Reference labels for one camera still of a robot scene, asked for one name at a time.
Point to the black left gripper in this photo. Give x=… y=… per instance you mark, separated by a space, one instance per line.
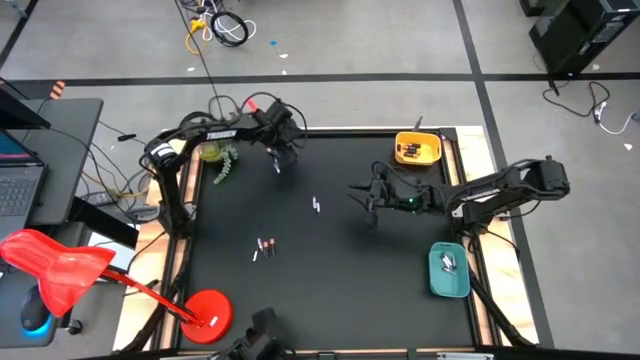
x=282 y=137

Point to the yellow pole stand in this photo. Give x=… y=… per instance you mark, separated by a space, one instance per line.
x=197 y=25

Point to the black side desk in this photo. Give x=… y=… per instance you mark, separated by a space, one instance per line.
x=70 y=150

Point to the black power adapter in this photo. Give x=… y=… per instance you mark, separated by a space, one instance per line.
x=97 y=198

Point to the artificial potted succulent plant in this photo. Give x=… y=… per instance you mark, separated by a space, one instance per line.
x=220 y=152

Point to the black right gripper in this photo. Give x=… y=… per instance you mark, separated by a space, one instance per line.
x=400 y=200

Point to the yellow plastic bin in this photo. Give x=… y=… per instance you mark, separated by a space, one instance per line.
x=430 y=155

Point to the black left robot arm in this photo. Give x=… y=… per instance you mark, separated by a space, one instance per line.
x=220 y=135

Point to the grey laptop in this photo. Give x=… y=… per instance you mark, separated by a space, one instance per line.
x=20 y=195

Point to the red desk lamp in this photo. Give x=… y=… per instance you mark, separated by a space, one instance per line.
x=55 y=270

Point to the black computer mouse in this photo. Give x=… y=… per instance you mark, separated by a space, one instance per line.
x=34 y=310

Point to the black diagonal frame strut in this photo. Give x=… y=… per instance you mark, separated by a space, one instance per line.
x=500 y=315
x=145 y=325

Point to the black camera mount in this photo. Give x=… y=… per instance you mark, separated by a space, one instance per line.
x=260 y=325

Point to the black computer tower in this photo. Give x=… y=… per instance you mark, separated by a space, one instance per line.
x=625 y=15
x=565 y=35

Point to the teal plastic bin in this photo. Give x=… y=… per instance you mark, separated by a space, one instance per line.
x=450 y=285

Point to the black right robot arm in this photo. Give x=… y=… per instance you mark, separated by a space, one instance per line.
x=500 y=187

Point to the orange black striped marker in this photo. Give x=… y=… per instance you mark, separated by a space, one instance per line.
x=57 y=90

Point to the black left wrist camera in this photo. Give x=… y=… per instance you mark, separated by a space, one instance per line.
x=277 y=115

